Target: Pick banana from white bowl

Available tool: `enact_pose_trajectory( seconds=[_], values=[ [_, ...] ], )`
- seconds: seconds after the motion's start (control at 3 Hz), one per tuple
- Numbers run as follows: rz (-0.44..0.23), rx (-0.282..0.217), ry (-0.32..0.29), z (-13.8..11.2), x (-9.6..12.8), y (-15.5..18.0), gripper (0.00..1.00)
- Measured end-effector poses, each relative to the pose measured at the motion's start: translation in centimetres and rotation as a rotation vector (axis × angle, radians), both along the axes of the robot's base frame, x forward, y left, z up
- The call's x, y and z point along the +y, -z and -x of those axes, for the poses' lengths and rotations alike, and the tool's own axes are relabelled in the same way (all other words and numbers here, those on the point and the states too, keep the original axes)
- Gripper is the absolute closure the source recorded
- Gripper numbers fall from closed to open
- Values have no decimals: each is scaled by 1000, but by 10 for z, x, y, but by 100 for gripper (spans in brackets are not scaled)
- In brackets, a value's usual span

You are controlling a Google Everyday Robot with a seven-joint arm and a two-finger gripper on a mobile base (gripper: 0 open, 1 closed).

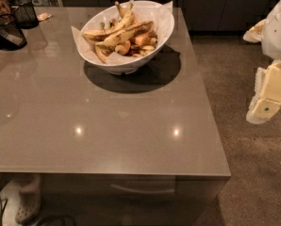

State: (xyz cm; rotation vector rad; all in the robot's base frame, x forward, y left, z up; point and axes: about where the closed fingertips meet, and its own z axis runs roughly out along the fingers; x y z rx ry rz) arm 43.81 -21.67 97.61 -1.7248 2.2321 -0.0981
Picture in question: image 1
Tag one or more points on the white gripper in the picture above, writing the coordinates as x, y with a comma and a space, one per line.
278, 32

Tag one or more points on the long spotted banana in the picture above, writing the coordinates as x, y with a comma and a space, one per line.
126, 34

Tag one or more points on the small front banana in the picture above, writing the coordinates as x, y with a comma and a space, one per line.
123, 48

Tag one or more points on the white bowl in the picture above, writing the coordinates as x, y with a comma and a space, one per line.
121, 66

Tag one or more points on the upper curved banana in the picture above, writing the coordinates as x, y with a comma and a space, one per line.
128, 18

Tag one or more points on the left lower banana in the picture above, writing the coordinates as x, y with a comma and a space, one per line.
100, 54

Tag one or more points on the orange fruit piece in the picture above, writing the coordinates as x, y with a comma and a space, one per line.
142, 39

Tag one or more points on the small snack packet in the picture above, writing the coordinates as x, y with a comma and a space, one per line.
44, 16

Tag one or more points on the black mesh pen cup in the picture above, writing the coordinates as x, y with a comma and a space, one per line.
24, 13

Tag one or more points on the black mesh tray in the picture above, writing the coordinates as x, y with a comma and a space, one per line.
11, 35

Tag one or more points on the beige clog shoe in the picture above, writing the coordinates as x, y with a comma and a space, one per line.
30, 199

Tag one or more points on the metal drawer handle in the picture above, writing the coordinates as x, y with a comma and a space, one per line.
144, 191

